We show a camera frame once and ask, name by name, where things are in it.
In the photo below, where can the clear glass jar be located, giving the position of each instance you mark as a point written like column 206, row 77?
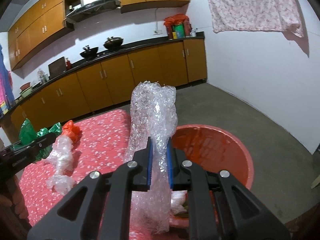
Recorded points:
column 43, row 77

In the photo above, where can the twisted clear plastic wrap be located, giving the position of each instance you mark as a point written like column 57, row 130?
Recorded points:
column 61, row 159

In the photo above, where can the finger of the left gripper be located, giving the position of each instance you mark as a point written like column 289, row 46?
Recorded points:
column 41, row 142

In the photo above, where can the range hood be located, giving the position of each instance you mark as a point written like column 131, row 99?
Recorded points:
column 79, row 10

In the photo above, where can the clear bubble wrap sheet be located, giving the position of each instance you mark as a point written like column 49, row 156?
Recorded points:
column 153, row 115

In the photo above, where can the stacked wash basins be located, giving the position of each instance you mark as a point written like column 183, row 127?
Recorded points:
column 25, row 89

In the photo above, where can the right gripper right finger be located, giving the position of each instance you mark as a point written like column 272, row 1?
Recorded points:
column 219, row 206

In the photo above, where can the red bag of groceries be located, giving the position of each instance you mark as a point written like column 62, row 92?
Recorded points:
column 177, row 26

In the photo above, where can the dark cutting board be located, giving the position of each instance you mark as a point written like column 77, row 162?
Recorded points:
column 57, row 67

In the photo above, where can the pink hanging towel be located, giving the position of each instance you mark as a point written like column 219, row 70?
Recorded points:
column 7, row 97

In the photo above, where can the red plastic trash basket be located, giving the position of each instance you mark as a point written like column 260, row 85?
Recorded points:
column 215, row 149

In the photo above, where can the red bottle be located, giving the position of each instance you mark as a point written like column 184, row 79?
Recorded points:
column 68, row 64

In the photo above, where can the pink floral hanging cloth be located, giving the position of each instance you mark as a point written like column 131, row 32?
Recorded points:
column 256, row 15

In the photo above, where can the dark green plastic wrapper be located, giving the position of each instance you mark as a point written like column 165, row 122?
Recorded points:
column 28, row 134

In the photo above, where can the red bag on table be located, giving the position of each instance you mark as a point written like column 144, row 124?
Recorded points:
column 72, row 131

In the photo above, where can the wooden kitchen cabinets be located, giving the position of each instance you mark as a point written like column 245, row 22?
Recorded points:
column 48, row 20
column 110, row 80

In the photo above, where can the red floral table cloth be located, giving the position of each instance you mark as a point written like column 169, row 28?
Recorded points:
column 102, row 146

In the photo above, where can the black lidded wok right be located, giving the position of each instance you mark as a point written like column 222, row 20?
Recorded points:
column 113, row 43

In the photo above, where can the white cup on counter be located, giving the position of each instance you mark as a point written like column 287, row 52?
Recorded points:
column 193, row 33

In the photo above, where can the upper wooden kitchen cabinets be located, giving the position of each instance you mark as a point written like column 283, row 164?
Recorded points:
column 48, row 20

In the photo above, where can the lower wooden kitchen cabinets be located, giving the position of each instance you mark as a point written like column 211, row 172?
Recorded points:
column 110, row 80

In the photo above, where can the black wok left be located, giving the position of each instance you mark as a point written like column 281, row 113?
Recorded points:
column 89, row 53

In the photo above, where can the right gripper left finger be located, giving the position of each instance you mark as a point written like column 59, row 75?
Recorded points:
column 99, row 206

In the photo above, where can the white plastic bag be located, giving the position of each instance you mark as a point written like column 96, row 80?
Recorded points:
column 178, row 199

